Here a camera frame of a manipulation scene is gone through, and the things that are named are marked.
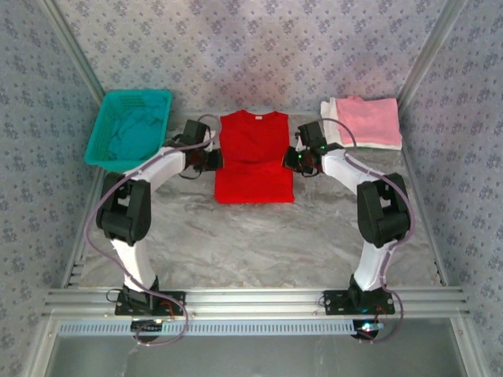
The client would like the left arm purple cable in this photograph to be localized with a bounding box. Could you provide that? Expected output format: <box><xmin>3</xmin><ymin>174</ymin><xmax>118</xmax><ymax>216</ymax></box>
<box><xmin>84</xmin><ymin>113</ymin><xmax>221</xmax><ymax>346</ymax></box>

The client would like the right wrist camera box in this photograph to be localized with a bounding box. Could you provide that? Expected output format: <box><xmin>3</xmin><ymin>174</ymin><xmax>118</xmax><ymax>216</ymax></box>
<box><xmin>297</xmin><ymin>121</ymin><xmax>328</xmax><ymax>149</ymax></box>

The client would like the folded pink t-shirt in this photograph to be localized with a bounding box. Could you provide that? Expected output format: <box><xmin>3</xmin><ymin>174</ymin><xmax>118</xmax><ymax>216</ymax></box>
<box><xmin>334</xmin><ymin>95</ymin><xmax>402</xmax><ymax>146</ymax></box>

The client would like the folded white t-shirt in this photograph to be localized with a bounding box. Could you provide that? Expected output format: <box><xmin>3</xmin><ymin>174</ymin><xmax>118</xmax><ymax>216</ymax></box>
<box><xmin>320</xmin><ymin>97</ymin><xmax>403</xmax><ymax>151</ymax></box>

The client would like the red t-shirt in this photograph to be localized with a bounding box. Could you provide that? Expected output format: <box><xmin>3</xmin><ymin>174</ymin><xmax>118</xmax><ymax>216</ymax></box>
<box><xmin>214</xmin><ymin>110</ymin><xmax>296</xmax><ymax>204</ymax></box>

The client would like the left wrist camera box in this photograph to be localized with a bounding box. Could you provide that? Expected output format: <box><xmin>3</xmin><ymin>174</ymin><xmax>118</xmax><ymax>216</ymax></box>
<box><xmin>183</xmin><ymin>119</ymin><xmax>212</xmax><ymax>145</ymax></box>

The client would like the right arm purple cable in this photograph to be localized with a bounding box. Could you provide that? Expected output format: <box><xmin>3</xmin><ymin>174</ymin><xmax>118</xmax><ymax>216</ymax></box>
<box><xmin>324</xmin><ymin>117</ymin><xmax>417</xmax><ymax>346</ymax></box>

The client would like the aluminium mounting rail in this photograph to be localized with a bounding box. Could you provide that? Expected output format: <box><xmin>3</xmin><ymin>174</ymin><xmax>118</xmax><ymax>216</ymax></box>
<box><xmin>42</xmin><ymin>287</ymin><xmax>471</xmax><ymax>317</ymax></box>

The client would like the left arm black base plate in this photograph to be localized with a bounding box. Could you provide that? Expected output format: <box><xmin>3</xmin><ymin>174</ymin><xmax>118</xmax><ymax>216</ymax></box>
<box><xmin>114</xmin><ymin>291</ymin><xmax>186</xmax><ymax>317</ymax></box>

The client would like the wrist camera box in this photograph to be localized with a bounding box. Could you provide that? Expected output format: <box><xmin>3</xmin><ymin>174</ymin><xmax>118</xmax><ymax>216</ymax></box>
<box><xmin>183</xmin><ymin>119</ymin><xmax>212</xmax><ymax>145</ymax></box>
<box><xmin>297</xmin><ymin>121</ymin><xmax>328</xmax><ymax>149</ymax></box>

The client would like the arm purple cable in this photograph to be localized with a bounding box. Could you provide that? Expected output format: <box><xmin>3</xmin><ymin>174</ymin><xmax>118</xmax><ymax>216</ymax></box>
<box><xmin>324</xmin><ymin>117</ymin><xmax>417</xmax><ymax>346</ymax></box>
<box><xmin>84</xmin><ymin>113</ymin><xmax>221</xmax><ymax>346</ymax></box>

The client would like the grey slotted cable duct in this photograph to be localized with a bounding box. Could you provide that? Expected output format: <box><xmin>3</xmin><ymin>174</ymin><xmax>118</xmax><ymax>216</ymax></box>
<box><xmin>57</xmin><ymin>318</ymin><xmax>357</xmax><ymax>338</ymax></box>

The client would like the aluminium frame post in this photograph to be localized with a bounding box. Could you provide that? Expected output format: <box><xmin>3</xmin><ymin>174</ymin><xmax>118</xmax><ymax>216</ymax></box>
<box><xmin>39</xmin><ymin>0</ymin><xmax>109</xmax><ymax>101</ymax></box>
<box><xmin>395</xmin><ymin>0</ymin><xmax>469</xmax><ymax>105</ymax></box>

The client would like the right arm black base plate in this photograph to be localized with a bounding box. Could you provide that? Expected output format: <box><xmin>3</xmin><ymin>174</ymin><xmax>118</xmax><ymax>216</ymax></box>
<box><xmin>322</xmin><ymin>289</ymin><xmax>396</xmax><ymax>317</ymax></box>

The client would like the teal plastic basket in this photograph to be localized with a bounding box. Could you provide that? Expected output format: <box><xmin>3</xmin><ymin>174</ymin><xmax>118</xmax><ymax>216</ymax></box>
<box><xmin>84</xmin><ymin>89</ymin><xmax>174</xmax><ymax>174</ymax></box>

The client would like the teal t-shirt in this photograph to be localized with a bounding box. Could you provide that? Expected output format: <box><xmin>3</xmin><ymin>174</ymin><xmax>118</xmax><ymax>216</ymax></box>
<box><xmin>108</xmin><ymin>97</ymin><xmax>168</xmax><ymax>160</ymax></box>

